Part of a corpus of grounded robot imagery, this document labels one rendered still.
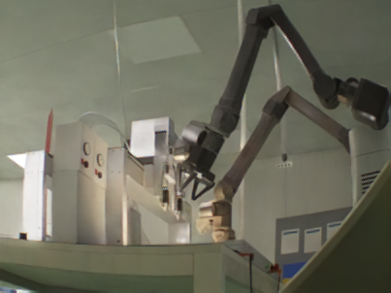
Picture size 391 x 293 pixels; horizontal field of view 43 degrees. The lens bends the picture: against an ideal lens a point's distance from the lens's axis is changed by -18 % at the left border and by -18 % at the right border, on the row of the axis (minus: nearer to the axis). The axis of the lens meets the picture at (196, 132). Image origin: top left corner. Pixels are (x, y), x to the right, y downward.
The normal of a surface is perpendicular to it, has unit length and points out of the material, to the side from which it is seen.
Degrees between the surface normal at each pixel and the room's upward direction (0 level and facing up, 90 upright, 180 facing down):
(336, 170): 90
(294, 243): 90
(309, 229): 90
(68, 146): 90
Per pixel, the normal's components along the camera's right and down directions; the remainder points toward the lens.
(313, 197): -0.30, -0.38
